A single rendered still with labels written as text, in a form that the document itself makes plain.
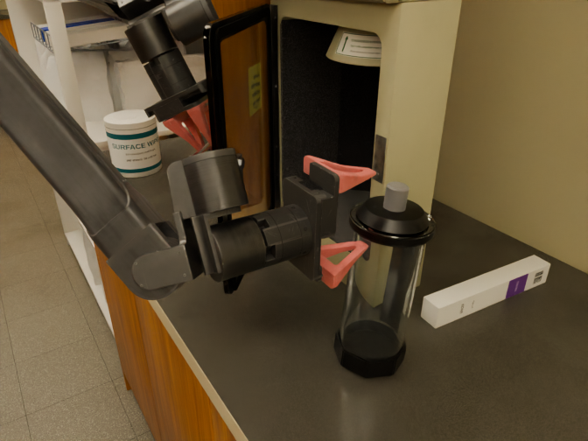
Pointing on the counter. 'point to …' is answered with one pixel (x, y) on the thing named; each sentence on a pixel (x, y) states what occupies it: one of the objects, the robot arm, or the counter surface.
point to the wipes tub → (133, 143)
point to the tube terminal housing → (397, 83)
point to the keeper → (379, 157)
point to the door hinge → (276, 101)
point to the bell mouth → (355, 47)
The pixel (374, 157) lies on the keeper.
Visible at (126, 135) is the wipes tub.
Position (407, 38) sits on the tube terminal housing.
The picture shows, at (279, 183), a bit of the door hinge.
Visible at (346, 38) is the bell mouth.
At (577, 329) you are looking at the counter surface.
